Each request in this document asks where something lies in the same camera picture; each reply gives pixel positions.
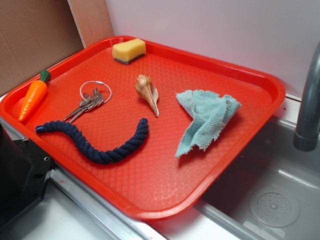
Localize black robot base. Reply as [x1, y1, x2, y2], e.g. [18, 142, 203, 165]
[0, 126, 53, 231]

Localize red plastic tray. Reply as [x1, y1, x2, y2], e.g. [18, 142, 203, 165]
[0, 36, 286, 220]

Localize brown spiral seashell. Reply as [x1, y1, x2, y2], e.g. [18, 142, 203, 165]
[134, 74, 160, 117]

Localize light blue cloth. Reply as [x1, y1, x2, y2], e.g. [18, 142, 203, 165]
[175, 90, 242, 158]

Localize yellow sponge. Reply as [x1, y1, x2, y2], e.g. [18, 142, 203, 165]
[112, 38, 147, 64]

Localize orange toy carrot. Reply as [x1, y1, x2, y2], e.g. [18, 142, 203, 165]
[18, 70, 51, 122]

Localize grey sink basin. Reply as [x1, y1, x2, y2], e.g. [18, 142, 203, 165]
[195, 117, 320, 240]

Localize grey faucet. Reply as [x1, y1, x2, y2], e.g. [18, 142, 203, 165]
[293, 45, 320, 152]

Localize brown cardboard panel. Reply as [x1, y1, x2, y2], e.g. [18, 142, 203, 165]
[0, 0, 114, 96]

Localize navy blue rope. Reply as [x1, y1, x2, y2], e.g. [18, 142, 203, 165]
[35, 117, 150, 165]

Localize silver keys on ring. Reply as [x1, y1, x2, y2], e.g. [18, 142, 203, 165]
[63, 80, 113, 124]

